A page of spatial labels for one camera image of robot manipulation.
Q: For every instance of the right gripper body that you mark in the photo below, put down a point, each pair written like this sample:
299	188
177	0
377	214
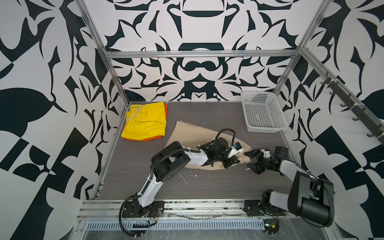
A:
264	163

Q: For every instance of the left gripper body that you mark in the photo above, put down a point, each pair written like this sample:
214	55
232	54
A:
225	159

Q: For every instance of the beige shorts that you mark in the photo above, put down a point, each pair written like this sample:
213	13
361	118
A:
190	136

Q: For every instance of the orange shorts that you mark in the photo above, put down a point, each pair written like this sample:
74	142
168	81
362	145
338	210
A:
150	136

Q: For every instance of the yellow shorts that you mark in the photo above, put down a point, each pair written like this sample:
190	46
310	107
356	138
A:
145	120

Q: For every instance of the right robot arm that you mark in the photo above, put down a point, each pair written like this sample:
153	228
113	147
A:
310	198

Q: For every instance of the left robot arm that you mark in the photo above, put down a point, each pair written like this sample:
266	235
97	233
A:
172	159

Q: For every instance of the white laundry basket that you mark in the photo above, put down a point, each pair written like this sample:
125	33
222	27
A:
263	112

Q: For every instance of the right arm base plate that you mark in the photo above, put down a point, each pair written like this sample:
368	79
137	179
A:
258	208

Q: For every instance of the white slotted cable duct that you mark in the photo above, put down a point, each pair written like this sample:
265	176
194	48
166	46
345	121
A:
206	224

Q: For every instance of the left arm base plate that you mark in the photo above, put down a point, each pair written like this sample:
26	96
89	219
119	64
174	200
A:
133	209

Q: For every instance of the aluminium cage frame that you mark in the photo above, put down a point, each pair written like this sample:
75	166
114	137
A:
213	50

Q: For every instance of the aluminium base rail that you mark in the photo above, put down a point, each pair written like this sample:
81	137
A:
190	209

